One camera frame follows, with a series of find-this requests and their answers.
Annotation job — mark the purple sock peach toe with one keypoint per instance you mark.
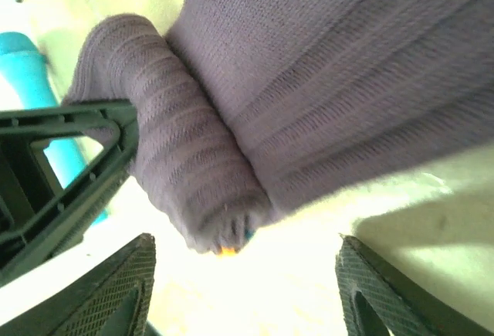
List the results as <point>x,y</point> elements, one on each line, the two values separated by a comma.
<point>308,81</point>

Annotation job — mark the blue cylinder tube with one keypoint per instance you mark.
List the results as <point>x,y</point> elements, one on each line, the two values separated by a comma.
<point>23,65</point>

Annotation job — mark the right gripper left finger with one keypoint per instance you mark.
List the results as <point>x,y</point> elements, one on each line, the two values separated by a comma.
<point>116,301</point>

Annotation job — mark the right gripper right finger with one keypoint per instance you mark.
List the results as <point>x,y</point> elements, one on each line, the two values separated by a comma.
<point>378,305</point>

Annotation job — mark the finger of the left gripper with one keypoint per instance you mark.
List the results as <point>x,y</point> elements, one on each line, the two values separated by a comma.
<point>58,119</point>

